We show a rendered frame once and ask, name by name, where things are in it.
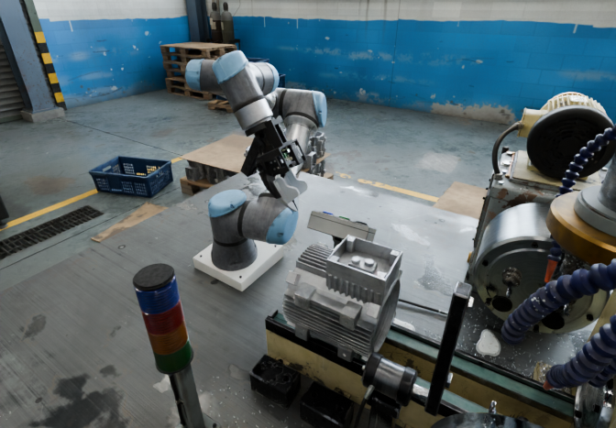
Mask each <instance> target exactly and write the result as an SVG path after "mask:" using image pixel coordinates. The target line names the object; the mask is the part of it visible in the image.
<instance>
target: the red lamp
mask: <svg viewBox="0 0 616 428"><path fill-rule="evenodd" d="M141 313H142V316H143V320H144V323H145V326H146V329H147V331H148V332H149V333H151V334H153V335H166V334H168V333H171V332H173V331H174V330H176V329H177V328H178V327H179V326H180V325H181V324H182V322H183V320H184V313H183V309H182V301H181V297H180V299H179V301H178V302H177V304H176V305H175V306H174V307H172V308H171V309H169V310H168V311H167V312H164V313H158V314H148V313H144V312H142V311H141Z"/></svg>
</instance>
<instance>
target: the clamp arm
mask: <svg viewBox="0 0 616 428"><path fill-rule="evenodd" d="M471 290H472V286H471V285H470V284H467V283H464V282H461V281H458V282H457V283H456V287H455V289H454V292H453V296H452V300H451V303H450V307H449V311H448V315H447V318H446V322H445V329H444V332H443V336H442V340H441V344H440V347H439V351H438V355H437V360H436V363H435V367H434V374H433V377H432V381H431V385H430V388H429V390H427V389H423V391H425V392H428V393H427V394H425V393H423V394H422V398H425V399H426V400H423V399H421V401H422V402H425V404H424V405H425V407H424V411H425V412H427V413H429V414H431V415H433V416H436V415H437V413H438V409H439V406H440V402H441V399H442V396H443V392H444V389H445V387H446V388H448V389H449V386H450V383H451V379H452V376H453V374H452V373H450V372H449V369H450V367H451V363H452V359H453V356H454V353H455V349H456V346H457V340H458V337H459V333H460V330H461V326H462V323H463V320H464V316H465V313H471V309H472V306H473V302H474V298H472V297H470V293H471ZM426 395H427V396H426Z"/></svg>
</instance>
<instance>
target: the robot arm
mask: <svg viewBox="0 0 616 428"><path fill-rule="evenodd" d="M185 79H186V82H187V84H188V85H189V87H190V88H192V89H193V90H197V91H200V92H202V91H205V92H210V93H214V94H217V95H219V96H221V97H224V98H226V99H227V101H228V102H229V104H230V106H231V108H232V110H233V112H234V114H235V116H236V119H237V121H238V123H239V124H240V126H241V128H242V129H243V130H245V129H246V131H245V133H246V135H247V137H249V136H251V135H253V134H254V135H255V137H254V139H253V141H252V143H251V146H250V148H249V151H248V153H247V156H246V158H245V161H244V163H243V166H242V168H241V170H240V171H241V172H243V173H244V174H245V175H246V176H247V177H249V176H251V175H253V174H255V173H257V172H258V171H259V176H260V178H261V179H262V182H263V184H264V186H265V187H266V191H264V192H261V193H260V194H259V196H258V200H257V201H251V200H247V196H246V194H245V193H244V192H242V191H240V190H228V191H223V192H220V193H218V194H216V195H215V196H213V197H212V198H211V199H210V201H209V203H208V215H209V217H210V223H211V227H212V233H213V238H214V242H213V246H212V250H211V259H212V262H213V264H214V265H215V266H216V267H217V268H218V269H221V270H225V271H237V270H241V269H245V268H247V267H248V266H250V265H251V264H252V263H253V262H254V261H255V260H256V258H257V256H258V248H257V245H256V243H255V241H254V240H257V241H261V242H266V243H268V244H276V245H284V244H286V243H287V242H288V241H289V240H290V239H291V238H292V235H293V233H294V231H295V229H296V226H297V223H298V222H297V220H298V217H299V214H298V210H299V199H298V196H299V195H300V194H302V193H303V192H305V191H306V190H307V188H308V185H307V183H306V182H305V181H301V180H298V179H299V175H300V172H301V169H302V165H303V161H304V160H306V159H307V158H306V157H305V154H306V150H307V148H308V145H309V141H310V138H311V136H313V135H315V134H316V132H317V129H318V127H324V126H325V122H326V100H325V95H324V94H323V93H321V92H316V91H314V90H311V91H306V90H295V89H286V88H277V87H278V85H279V80H280V79H279V74H278V72H277V70H276V69H275V68H274V67H273V66H272V65H270V64H268V63H265V62H258V63H253V62H248V60H247V59H246V57H245V55H244V53H243V52H242V51H240V50H236V51H232V52H229V53H227V54H225V55H223V56H221V57H220V58H218V59H217V60H205V59H201V60H190V61H189V62H188V64H187V66H186V69H185ZM279 123H284V125H285V127H286V130H285V133H283V131H282V129H281V126H280V124H279Z"/></svg>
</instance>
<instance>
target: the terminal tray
mask: <svg viewBox="0 0 616 428"><path fill-rule="evenodd" d="M350 237H352V238H353V239H352V240H349V238H350ZM394 251H395V252H397V254H393V252H394ZM333 257H336V259H333ZM401 263H402V251H400V250H396V249H393V248H390V247H385V246H382V245H379V244H376V243H373V242H370V241H367V240H364V239H361V238H358V237H355V236H350V235H347V236H346V238H345V239H344V240H343V241H342V242H341V243H340V245H339V246H338V247H337V248H336V249H335V250H334V252H333V253H332V254H331V255H330V256H329V257H328V258H327V260H326V274H325V275H326V287H328V290H331V289H334V292H337V291H339V294H342V293H344V294H345V296H346V297H347V296H348V295H350V296H351V299H354V298H357V301H358V302H359V301H360V300H361V301H363V303H364V304H365V303H366V302H368V304H369V303H370V302H373V303H375V304H377V305H380V306H383V303H384V304H385V302H386V301H387V299H388V297H389V295H390V294H391V291H392V289H393V287H394V286H395V284H396V282H397V280H396V279H398V278H399V273H400V267H401ZM380 273H383V274H384V276H380ZM395 280H396V281H395ZM394 281H395V282H394ZM393 282H394V284H393ZM392 284H393V285H392ZM391 285H392V287H391ZM389 291H390V292H389ZM388 292H389V294H388ZM387 294H388V296H387ZM386 297H387V298H386ZM385 299H386V301H385Z"/></svg>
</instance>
